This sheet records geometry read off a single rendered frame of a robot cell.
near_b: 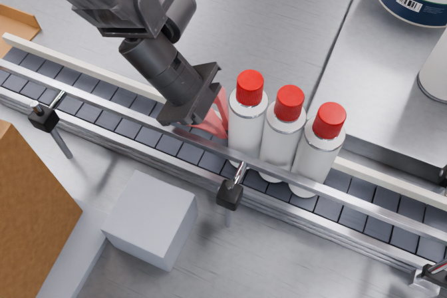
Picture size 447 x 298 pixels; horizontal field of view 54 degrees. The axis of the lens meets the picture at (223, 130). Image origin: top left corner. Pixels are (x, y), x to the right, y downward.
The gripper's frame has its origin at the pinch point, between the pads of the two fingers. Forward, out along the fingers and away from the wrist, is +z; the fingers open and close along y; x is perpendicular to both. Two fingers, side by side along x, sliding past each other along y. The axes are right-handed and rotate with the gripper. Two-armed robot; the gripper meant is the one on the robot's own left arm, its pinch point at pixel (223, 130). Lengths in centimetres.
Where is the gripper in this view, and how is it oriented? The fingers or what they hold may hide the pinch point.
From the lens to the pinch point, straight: 65.9
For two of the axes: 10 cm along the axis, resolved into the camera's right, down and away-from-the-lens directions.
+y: 4.0, -8.0, 4.5
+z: 5.6, 6.0, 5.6
